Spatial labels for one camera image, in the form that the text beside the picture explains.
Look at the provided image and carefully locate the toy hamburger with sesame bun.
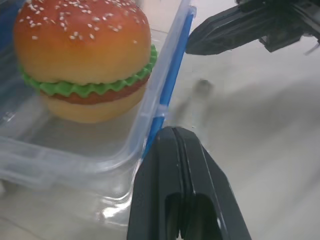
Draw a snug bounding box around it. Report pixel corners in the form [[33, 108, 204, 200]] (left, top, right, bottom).
[[13, 0, 159, 124]]

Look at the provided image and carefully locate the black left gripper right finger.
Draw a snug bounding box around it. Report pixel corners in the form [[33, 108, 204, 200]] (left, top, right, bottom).
[[172, 126, 252, 240]]

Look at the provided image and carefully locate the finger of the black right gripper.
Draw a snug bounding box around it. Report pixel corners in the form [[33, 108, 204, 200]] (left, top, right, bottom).
[[187, 2, 278, 42], [184, 23, 270, 55]]

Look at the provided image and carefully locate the clear plastic food container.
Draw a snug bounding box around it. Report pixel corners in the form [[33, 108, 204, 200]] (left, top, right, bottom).
[[0, 0, 198, 227]]

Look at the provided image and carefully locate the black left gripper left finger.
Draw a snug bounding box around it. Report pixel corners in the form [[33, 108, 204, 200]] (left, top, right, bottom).
[[126, 126, 187, 240]]

